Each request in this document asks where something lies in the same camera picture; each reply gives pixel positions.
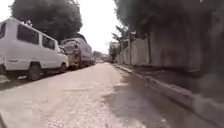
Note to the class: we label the vehicle under grey cover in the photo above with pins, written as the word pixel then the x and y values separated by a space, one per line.
pixel 80 51

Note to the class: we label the large dark tree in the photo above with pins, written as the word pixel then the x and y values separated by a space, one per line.
pixel 50 16

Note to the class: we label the grey concrete road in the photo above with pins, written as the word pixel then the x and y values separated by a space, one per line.
pixel 83 96

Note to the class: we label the white van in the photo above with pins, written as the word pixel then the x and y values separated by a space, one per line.
pixel 30 53

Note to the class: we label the pale concrete wall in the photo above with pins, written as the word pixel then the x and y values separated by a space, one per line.
pixel 138 51

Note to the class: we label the concrete kerb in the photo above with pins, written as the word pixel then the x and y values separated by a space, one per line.
pixel 173 92

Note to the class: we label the dark pavement strip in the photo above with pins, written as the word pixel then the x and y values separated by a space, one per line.
pixel 173 79

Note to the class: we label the row of trees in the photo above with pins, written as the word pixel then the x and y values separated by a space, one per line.
pixel 160 13

